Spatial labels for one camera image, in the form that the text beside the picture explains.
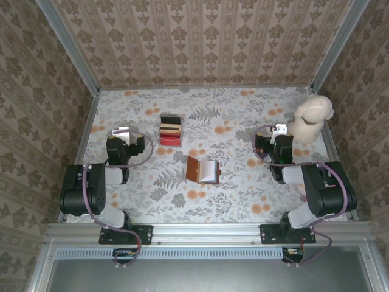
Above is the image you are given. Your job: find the brown leather card holder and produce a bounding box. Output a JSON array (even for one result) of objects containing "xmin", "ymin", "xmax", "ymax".
[{"xmin": 185, "ymin": 155, "xmax": 221, "ymax": 185}]

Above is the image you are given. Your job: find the aluminium frame cross rail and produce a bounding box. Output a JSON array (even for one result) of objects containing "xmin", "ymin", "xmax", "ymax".
[{"xmin": 44, "ymin": 221, "xmax": 375, "ymax": 248}]

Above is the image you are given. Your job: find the red credit card stack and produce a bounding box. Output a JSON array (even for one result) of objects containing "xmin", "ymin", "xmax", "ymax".
[{"xmin": 160, "ymin": 133, "xmax": 182, "ymax": 147}]

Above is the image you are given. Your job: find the grey slotted cable duct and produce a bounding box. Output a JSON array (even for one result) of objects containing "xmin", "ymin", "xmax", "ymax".
[{"xmin": 55, "ymin": 246, "xmax": 284, "ymax": 261}]

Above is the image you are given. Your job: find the aluminium frame side rail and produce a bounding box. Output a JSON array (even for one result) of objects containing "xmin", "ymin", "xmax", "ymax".
[
  {"xmin": 57, "ymin": 91, "xmax": 100, "ymax": 223},
  {"xmin": 320, "ymin": 120, "xmax": 362, "ymax": 222}
]

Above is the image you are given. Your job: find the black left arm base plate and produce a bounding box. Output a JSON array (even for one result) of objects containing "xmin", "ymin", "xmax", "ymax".
[{"xmin": 98, "ymin": 223, "xmax": 154, "ymax": 245}]

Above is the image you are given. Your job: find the floral tablecloth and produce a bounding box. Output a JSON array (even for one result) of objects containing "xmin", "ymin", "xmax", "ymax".
[{"xmin": 64, "ymin": 86, "xmax": 349, "ymax": 224}]

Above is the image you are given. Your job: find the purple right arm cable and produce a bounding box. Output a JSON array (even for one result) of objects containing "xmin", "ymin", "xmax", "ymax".
[{"xmin": 253, "ymin": 123, "xmax": 357, "ymax": 269}]

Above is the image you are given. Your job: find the white plush toy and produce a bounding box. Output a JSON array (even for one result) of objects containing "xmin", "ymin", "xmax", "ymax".
[{"xmin": 286, "ymin": 94, "xmax": 335, "ymax": 145}]

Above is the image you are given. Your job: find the grey metal sheet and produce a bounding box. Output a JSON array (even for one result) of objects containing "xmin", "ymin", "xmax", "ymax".
[{"xmin": 26, "ymin": 245, "xmax": 389, "ymax": 292}]

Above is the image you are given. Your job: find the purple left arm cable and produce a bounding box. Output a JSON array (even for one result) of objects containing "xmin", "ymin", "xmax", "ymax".
[{"xmin": 81, "ymin": 133, "xmax": 154, "ymax": 269}]

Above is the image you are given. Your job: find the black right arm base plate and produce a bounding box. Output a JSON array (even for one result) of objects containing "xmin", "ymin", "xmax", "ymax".
[{"xmin": 259, "ymin": 223, "xmax": 317, "ymax": 245}]

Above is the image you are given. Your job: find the aluminium frame corner post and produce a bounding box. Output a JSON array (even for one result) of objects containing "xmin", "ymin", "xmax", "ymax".
[
  {"xmin": 310, "ymin": 0, "xmax": 371, "ymax": 92},
  {"xmin": 35, "ymin": 0, "xmax": 102, "ymax": 96}
]

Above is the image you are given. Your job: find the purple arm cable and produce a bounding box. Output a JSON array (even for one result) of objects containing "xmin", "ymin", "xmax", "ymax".
[
  {"xmin": 253, "ymin": 123, "xmax": 357, "ymax": 269},
  {"xmin": 81, "ymin": 133, "xmax": 154, "ymax": 269}
]

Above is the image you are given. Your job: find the red and tan box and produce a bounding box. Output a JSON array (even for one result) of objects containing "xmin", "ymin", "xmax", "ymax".
[{"xmin": 159, "ymin": 114, "xmax": 185, "ymax": 148}]

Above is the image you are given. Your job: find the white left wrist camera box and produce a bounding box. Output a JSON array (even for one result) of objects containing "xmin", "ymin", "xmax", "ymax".
[{"xmin": 111, "ymin": 127, "xmax": 132, "ymax": 142}]

